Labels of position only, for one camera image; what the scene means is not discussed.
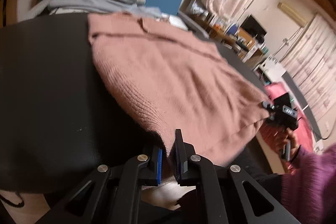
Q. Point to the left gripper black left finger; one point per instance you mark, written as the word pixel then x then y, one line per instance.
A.
pixel 109 194

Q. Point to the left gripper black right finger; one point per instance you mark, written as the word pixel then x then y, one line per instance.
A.
pixel 221 195

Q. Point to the pink knit sweater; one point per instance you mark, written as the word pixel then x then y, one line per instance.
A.
pixel 166 79

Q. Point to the person right hand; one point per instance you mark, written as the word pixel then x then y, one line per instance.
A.
pixel 282 139

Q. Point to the cluttered wooden desk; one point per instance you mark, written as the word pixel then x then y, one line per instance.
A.
pixel 246 39

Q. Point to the purple sweater sleeve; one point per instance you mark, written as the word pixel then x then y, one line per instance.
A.
pixel 309 193

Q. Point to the white printed garment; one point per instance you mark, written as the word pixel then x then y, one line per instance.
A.
pixel 173 20

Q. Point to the light blue grey garment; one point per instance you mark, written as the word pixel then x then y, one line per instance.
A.
pixel 135 7

